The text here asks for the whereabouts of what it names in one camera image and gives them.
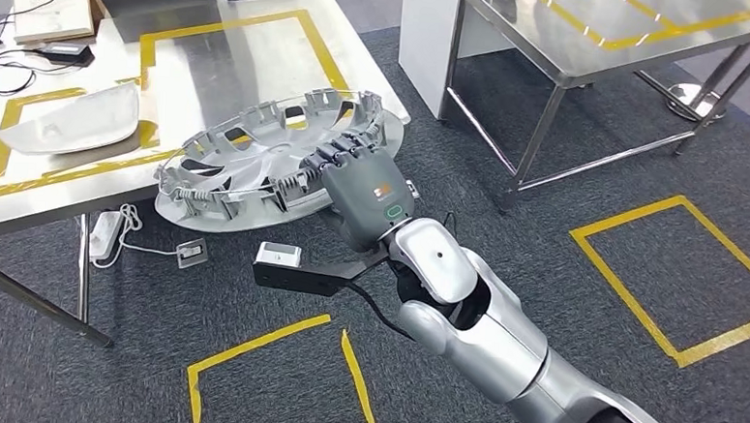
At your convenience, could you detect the chrome round base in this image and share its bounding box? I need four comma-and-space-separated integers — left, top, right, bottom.
665, 80, 730, 123

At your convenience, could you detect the yellow tape on table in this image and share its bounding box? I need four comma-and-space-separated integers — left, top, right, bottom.
537, 0, 750, 59

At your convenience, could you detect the steel top table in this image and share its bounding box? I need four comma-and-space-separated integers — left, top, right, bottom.
391, 0, 750, 225

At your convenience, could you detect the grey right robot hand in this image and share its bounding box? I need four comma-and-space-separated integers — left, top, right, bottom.
295, 128, 422, 257

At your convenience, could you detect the white power strip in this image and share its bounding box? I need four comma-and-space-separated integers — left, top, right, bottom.
88, 209, 126, 263

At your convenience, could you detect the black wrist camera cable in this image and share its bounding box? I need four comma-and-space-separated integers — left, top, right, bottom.
342, 281, 422, 342

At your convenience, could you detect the yellow tape on workbench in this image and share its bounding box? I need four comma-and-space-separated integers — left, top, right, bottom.
0, 71, 184, 213
133, 0, 355, 152

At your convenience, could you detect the silver plastic wheel cover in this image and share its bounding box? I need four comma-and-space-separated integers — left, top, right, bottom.
150, 78, 408, 244

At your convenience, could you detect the white foam sheet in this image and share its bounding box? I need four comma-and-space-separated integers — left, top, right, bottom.
11, 0, 99, 47

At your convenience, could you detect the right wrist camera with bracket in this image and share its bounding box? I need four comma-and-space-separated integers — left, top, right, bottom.
250, 240, 393, 302

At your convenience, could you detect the black power adapter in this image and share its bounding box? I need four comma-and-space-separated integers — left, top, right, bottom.
36, 39, 96, 68

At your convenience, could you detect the grey socket plate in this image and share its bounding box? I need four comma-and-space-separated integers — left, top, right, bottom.
174, 236, 210, 272

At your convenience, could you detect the steel top workbench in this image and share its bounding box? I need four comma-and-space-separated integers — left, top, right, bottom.
0, 0, 418, 365

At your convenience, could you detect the white curved car part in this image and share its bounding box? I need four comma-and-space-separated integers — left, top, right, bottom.
0, 75, 142, 162

